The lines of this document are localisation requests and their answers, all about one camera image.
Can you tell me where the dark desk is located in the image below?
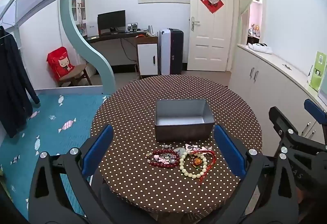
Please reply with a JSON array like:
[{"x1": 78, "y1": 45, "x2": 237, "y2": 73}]
[{"x1": 84, "y1": 29, "x2": 159, "y2": 72}]

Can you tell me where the white panel door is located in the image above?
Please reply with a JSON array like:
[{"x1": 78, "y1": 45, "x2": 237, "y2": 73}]
[{"x1": 187, "y1": 0, "x2": 230, "y2": 72}]

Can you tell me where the white net curtain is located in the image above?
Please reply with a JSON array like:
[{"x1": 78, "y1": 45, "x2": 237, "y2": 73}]
[{"x1": 239, "y1": 0, "x2": 262, "y2": 44}]

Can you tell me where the pale jade pendant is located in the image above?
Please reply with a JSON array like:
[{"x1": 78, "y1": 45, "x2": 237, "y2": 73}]
[{"x1": 176, "y1": 148, "x2": 189, "y2": 160}]

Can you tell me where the red bead bracelet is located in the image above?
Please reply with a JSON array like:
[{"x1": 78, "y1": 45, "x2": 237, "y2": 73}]
[{"x1": 146, "y1": 149, "x2": 181, "y2": 169}]

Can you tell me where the cream bead bracelet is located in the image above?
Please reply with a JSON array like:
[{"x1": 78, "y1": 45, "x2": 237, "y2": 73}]
[{"x1": 178, "y1": 153, "x2": 208, "y2": 179}]

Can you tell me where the red cord charm bracelet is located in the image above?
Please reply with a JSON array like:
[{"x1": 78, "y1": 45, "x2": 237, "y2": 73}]
[{"x1": 190, "y1": 149, "x2": 217, "y2": 181}]

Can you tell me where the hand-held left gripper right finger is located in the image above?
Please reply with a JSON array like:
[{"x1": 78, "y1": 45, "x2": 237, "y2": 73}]
[{"x1": 213, "y1": 124, "x2": 300, "y2": 224}]

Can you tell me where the white box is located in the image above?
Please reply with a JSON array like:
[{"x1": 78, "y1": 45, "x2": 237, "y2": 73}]
[{"x1": 86, "y1": 23, "x2": 99, "y2": 37}]

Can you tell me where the pink charm bracelet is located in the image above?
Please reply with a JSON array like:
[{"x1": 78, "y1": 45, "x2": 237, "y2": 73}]
[{"x1": 183, "y1": 143, "x2": 213, "y2": 155}]

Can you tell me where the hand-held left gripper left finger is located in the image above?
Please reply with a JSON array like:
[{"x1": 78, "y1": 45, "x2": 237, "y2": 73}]
[{"x1": 28, "y1": 124, "x2": 114, "y2": 224}]

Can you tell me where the metal door handle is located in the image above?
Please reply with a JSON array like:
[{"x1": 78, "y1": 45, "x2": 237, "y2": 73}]
[{"x1": 190, "y1": 16, "x2": 200, "y2": 32}]

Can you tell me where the black computer monitor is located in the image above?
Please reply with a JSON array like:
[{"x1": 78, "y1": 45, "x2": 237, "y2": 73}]
[{"x1": 97, "y1": 10, "x2": 126, "y2": 34}]

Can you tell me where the red diamond door decoration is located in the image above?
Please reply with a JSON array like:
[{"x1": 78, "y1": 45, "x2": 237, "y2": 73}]
[{"x1": 200, "y1": 0, "x2": 225, "y2": 14}]

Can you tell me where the small white cabinet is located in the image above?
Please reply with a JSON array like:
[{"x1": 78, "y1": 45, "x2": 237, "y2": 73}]
[{"x1": 136, "y1": 37, "x2": 158, "y2": 77}]

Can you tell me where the dark hanging jacket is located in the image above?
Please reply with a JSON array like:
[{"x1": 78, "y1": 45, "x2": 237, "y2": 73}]
[{"x1": 0, "y1": 25, "x2": 40, "y2": 139}]

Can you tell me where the grey metal tin box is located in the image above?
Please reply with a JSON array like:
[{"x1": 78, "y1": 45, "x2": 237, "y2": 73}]
[{"x1": 154, "y1": 99, "x2": 215, "y2": 143}]

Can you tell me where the blue candy print bed sheet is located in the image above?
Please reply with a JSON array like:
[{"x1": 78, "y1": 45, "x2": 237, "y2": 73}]
[{"x1": 0, "y1": 93, "x2": 112, "y2": 217}]

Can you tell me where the silver chain bracelet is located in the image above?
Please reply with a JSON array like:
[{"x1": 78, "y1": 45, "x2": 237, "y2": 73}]
[{"x1": 153, "y1": 144, "x2": 179, "y2": 166}]

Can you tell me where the brown polka dot tablecloth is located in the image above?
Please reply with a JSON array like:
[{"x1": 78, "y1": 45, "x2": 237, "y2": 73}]
[{"x1": 90, "y1": 75, "x2": 263, "y2": 215}]

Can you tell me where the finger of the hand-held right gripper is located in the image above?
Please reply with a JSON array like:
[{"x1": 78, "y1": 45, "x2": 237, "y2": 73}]
[
  {"x1": 269, "y1": 105, "x2": 327, "y2": 153},
  {"x1": 303, "y1": 98, "x2": 327, "y2": 143}
]

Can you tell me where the white cloth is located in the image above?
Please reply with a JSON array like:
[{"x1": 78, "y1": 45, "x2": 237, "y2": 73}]
[{"x1": 247, "y1": 42, "x2": 273, "y2": 55}]

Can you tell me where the green box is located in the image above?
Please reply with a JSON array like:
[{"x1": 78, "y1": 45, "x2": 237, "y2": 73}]
[{"x1": 308, "y1": 50, "x2": 327, "y2": 92}]

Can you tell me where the white glass door cupboard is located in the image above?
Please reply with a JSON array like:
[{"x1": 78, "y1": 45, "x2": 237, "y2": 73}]
[{"x1": 71, "y1": 0, "x2": 87, "y2": 38}]

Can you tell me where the red cartoon cushion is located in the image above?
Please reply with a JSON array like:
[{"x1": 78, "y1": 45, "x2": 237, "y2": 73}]
[{"x1": 46, "y1": 46, "x2": 75, "y2": 83}]

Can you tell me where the wooden chair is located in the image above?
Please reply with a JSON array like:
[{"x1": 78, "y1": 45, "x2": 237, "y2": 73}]
[{"x1": 57, "y1": 63, "x2": 93, "y2": 88}]

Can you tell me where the white sideboard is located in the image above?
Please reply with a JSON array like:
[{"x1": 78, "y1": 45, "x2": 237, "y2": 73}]
[{"x1": 228, "y1": 43, "x2": 327, "y2": 143}]

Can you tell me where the teal bunk bed frame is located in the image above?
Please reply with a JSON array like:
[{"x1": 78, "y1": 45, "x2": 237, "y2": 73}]
[{"x1": 0, "y1": 0, "x2": 114, "y2": 95}]

